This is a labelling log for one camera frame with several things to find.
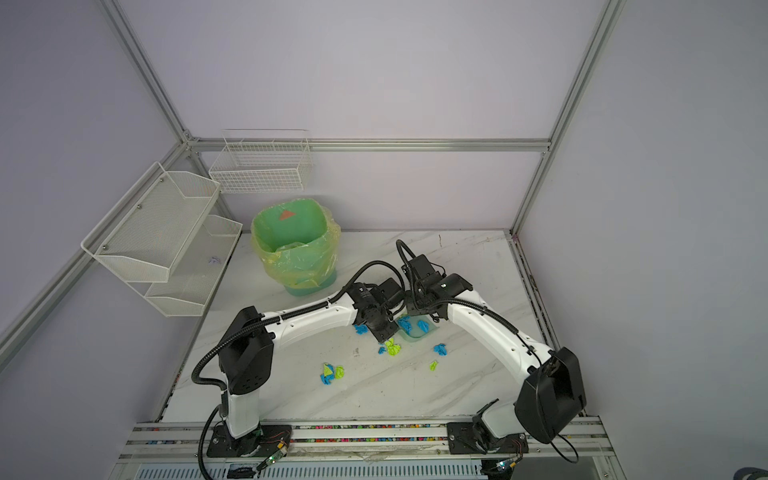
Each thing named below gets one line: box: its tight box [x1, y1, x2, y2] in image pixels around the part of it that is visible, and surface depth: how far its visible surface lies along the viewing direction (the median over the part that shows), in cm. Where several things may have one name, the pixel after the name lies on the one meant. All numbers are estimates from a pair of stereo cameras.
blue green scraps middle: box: [378, 338, 401, 356], surface depth 90 cm
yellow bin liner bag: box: [251, 198, 341, 288], surface depth 90 cm
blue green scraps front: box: [320, 363, 345, 385], surface depth 85 cm
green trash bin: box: [251, 198, 341, 296], surface depth 92 cm
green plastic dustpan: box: [395, 314, 439, 342], surface depth 94 cm
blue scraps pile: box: [397, 315, 431, 334], surface depth 94 cm
